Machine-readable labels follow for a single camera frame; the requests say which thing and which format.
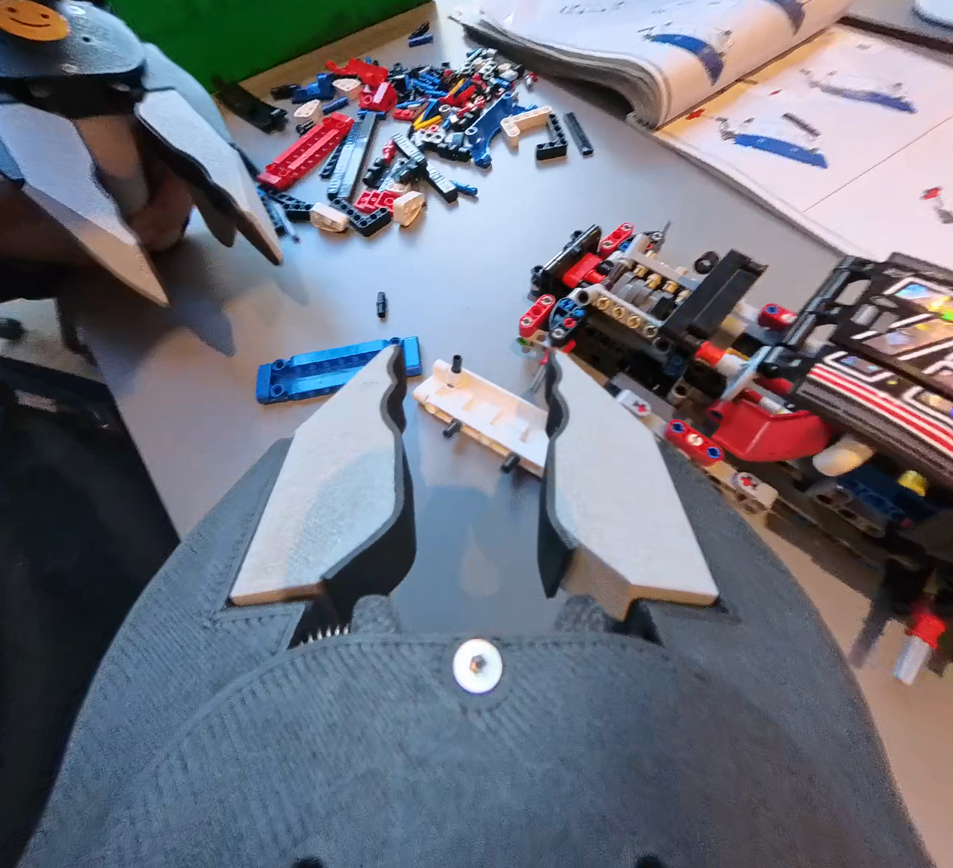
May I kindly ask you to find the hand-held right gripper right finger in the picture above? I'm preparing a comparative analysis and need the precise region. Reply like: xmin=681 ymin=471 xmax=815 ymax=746
xmin=536 ymin=353 xmax=721 ymax=622

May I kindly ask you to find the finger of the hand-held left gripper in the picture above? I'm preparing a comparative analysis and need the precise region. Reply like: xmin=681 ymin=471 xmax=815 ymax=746
xmin=0 ymin=101 xmax=171 ymax=307
xmin=136 ymin=86 xmax=285 ymax=266

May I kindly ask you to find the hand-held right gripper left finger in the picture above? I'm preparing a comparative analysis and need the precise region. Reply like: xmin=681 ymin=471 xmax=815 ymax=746
xmin=229 ymin=345 xmax=418 ymax=608

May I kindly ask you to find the blue toy brick panel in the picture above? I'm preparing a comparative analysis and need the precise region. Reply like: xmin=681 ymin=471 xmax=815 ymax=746
xmin=255 ymin=335 xmax=423 ymax=405

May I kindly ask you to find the white toy brick panel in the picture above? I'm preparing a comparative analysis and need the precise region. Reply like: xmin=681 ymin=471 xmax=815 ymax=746
xmin=413 ymin=358 xmax=553 ymax=478

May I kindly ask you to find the pile of toy bricks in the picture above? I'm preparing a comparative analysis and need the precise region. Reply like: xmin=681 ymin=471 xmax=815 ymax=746
xmin=212 ymin=23 xmax=597 ymax=240

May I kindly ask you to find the person's left forearm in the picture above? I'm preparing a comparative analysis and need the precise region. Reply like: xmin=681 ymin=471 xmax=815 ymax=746
xmin=0 ymin=183 xmax=150 ymax=303

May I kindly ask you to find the light grey desk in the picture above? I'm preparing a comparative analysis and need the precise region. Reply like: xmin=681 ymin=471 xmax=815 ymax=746
xmin=74 ymin=0 xmax=953 ymax=868

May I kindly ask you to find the person's left hand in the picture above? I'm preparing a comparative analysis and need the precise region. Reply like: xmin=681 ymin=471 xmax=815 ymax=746
xmin=76 ymin=111 xmax=200 ymax=253

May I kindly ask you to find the toy brick car model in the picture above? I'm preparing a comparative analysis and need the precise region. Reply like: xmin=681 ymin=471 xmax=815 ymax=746
xmin=516 ymin=220 xmax=953 ymax=686

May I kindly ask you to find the person's torso in dark clothing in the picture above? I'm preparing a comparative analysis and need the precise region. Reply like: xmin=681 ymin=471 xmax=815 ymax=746
xmin=0 ymin=354 xmax=180 ymax=868

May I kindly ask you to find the toy brick instruction manual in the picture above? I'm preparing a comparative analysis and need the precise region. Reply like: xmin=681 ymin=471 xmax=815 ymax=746
xmin=450 ymin=0 xmax=953 ymax=266

